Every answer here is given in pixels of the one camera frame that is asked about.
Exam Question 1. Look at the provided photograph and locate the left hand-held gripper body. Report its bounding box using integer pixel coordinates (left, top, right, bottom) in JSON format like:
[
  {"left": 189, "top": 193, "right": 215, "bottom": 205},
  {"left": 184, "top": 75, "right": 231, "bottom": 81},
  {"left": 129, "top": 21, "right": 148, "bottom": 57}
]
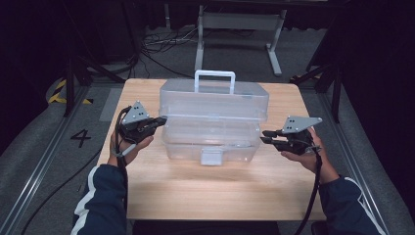
[{"left": 116, "top": 100, "right": 155, "bottom": 145}]

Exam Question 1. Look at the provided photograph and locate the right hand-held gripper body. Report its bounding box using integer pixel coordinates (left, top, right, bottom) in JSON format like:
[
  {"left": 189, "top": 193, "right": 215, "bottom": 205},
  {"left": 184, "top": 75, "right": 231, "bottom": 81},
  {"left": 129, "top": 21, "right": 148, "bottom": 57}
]
[{"left": 277, "top": 116, "right": 323, "bottom": 157}]

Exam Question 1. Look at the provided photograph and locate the clear plastic storage box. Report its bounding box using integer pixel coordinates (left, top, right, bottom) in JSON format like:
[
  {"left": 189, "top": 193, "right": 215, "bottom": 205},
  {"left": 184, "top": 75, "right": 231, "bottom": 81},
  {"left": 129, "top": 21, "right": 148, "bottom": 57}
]
[{"left": 159, "top": 70, "right": 270, "bottom": 166}]

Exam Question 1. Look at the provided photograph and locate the person's left hand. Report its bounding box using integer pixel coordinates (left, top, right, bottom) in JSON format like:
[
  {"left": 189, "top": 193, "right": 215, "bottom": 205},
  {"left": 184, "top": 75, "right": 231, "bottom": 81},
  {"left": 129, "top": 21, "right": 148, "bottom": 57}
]
[{"left": 107, "top": 128, "right": 155, "bottom": 167}]

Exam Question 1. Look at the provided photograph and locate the person's right hand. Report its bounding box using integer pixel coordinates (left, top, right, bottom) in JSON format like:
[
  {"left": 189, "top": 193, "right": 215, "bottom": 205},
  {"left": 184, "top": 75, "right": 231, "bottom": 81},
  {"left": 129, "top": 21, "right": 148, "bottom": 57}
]
[{"left": 281, "top": 126, "right": 341, "bottom": 186}]

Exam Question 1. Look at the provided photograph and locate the black metal stand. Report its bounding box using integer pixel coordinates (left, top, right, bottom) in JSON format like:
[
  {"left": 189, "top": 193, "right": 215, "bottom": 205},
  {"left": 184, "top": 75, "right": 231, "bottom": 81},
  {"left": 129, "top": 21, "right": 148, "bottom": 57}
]
[
  {"left": 288, "top": 62, "right": 344, "bottom": 124},
  {"left": 62, "top": 55, "right": 126, "bottom": 118}
]

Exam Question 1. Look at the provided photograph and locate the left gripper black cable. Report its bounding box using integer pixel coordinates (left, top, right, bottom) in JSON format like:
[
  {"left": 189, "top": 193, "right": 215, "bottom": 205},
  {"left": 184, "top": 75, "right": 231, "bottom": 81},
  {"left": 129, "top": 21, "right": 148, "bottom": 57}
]
[{"left": 113, "top": 106, "right": 130, "bottom": 210}]

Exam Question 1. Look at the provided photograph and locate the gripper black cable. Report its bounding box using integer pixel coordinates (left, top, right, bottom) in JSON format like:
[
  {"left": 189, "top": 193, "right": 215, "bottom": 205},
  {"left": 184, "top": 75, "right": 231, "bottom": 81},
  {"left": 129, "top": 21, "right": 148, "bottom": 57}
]
[
  {"left": 293, "top": 146, "right": 325, "bottom": 235},
  {"left": 113, "top": 106, "right": 130, "bottom": 210}
]

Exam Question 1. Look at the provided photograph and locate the metal floor rail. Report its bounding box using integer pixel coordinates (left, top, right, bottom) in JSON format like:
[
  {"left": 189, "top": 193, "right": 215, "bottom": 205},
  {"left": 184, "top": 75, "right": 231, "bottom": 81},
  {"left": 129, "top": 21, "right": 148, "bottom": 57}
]
[
  {"left": 317, "top": 91, "right": 392, "bottom": 235},
  {"left": 0, "top": 84, "right": 90, "bottom": 235}
]

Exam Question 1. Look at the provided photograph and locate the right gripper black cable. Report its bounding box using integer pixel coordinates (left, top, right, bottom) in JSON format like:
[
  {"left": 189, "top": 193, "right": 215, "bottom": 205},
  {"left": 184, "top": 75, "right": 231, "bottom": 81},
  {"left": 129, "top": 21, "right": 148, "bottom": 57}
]
[{"left": 293, "top": 146, "right": 325, "bottom": 235}]

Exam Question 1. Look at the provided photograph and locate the bundle of floor cables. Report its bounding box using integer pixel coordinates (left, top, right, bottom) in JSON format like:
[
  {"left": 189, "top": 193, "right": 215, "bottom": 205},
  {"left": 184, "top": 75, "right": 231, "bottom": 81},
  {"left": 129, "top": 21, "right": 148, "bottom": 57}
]
[{"left": 140, "top": 25, "right": 201, "bottom": 81}]

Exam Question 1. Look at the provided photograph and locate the black floor cable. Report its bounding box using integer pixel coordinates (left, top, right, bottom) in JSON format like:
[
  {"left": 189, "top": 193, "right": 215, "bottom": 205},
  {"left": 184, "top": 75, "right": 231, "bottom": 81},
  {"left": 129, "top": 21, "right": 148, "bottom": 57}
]
[{"left": 19, "top": 146, "right": 104, "bottom": 235}]

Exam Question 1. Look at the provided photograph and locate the grey metal table frame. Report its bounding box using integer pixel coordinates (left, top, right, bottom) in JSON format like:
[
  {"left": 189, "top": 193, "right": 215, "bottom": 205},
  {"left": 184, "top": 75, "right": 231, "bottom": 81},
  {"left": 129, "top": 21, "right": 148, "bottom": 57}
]
[{"left": 194, "top": 4, "right": 288, "bottom": 77}]

